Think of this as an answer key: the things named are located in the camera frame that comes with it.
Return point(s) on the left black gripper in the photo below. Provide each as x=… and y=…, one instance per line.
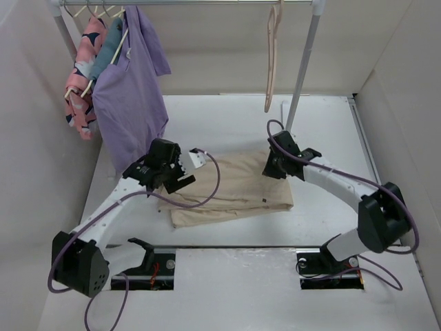
x=178, y=181

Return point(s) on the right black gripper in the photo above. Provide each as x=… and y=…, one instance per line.
x=270, y=171

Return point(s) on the beige trousers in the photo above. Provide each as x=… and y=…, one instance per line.
x=243, y=192

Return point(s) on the beige plastic hanger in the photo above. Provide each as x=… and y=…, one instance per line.
x=274, y=20

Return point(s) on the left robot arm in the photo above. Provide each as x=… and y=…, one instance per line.
x=82, y=259

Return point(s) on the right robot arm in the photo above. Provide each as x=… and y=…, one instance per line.
x=382, y=218

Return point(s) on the purple t-shirt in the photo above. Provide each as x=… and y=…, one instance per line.
x=127, y=98

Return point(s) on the pink patterned garment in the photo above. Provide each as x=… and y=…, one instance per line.
x=79, y=112

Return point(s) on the teal garment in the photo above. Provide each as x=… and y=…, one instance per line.
x=108, y=49

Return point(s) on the metal clothes rack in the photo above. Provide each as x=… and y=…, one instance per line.
x=318, y=7

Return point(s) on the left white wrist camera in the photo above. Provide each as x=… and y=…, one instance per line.
x=191, y=161

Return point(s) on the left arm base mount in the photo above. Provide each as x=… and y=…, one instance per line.
x=156, y=273

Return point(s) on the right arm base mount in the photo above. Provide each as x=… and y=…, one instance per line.
x=315, y=274

